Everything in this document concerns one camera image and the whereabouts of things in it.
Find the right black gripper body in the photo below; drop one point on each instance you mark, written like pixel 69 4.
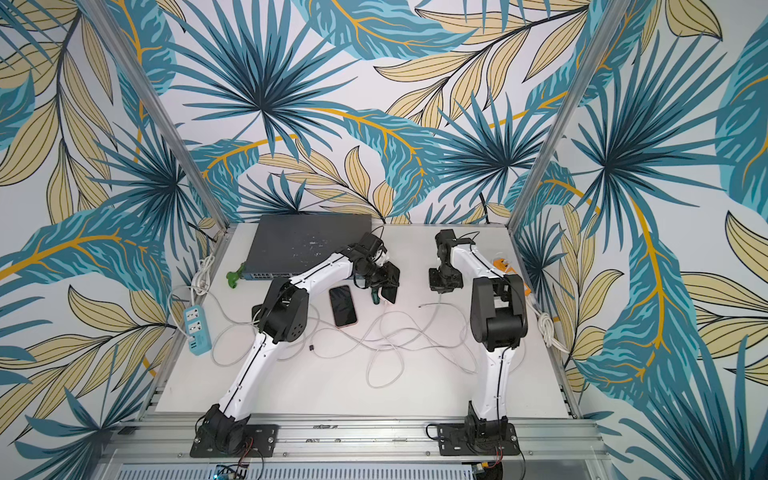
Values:
pixel 444 278

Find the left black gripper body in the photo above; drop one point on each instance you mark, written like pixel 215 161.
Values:
pixel 384 275

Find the pink-edged black phone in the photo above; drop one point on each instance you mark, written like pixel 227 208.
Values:
pixel 342 306

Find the white-edged black phone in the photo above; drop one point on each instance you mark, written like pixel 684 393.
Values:
pixel 389 288

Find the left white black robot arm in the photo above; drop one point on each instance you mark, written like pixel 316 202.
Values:
pixel 280 320

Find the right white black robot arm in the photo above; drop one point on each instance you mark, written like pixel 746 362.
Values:
pixel 498 322

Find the orange power strip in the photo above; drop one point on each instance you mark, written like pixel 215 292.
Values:
pixel 507 268

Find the green clamp tool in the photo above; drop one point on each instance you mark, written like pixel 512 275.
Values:
pixel 233 277

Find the light blue power strip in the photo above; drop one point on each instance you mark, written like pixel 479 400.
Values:
pixel 199 338

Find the grey network switch box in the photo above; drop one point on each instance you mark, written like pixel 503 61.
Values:
pixel 288 245

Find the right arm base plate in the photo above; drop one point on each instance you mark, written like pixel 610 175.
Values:
pixel 454 440

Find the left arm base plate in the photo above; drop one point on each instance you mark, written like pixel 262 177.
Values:
pixel 249 441

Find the aluminium front rail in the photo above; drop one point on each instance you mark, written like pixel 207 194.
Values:
pixel 328 447

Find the right aluminium corner post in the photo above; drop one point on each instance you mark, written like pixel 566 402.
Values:
pixel 608 26

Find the aluminium corner post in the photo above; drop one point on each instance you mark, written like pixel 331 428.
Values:
pixel 108 28
pixel 608 26

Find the left aluminium corner post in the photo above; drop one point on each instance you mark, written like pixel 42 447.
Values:
pixel 108 28

